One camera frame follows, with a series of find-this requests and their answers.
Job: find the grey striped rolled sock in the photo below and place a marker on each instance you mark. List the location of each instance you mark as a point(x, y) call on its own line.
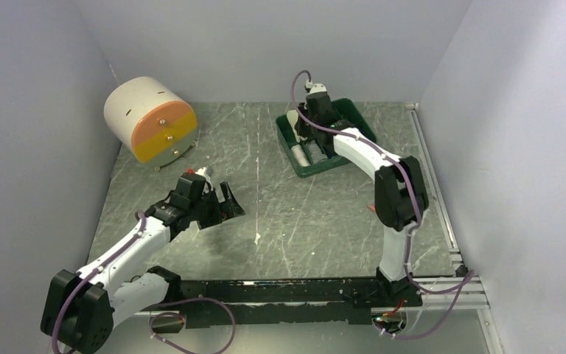
point(316, 153)

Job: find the green compartment organizer tray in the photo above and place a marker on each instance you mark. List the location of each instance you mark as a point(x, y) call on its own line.
point(287, 139)

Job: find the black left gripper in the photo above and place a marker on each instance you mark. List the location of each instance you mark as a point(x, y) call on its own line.
point(227, 209)

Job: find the white pink-trimmed underwear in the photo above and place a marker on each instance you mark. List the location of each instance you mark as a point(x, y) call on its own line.
point(299, 155)

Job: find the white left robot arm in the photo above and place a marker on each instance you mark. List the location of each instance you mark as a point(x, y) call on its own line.
point(83, 307)

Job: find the round white drawer cabinet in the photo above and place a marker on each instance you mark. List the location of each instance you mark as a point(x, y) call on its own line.
point(151, 121)

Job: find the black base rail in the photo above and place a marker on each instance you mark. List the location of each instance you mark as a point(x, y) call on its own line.
point(353, 300)

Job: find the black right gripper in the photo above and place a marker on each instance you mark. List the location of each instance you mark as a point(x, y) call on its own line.
point(302, 131)

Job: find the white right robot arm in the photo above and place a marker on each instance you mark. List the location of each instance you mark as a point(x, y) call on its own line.
point(400, 197)

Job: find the cream cloth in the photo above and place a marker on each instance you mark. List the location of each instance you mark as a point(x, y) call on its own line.
point(292, 118)

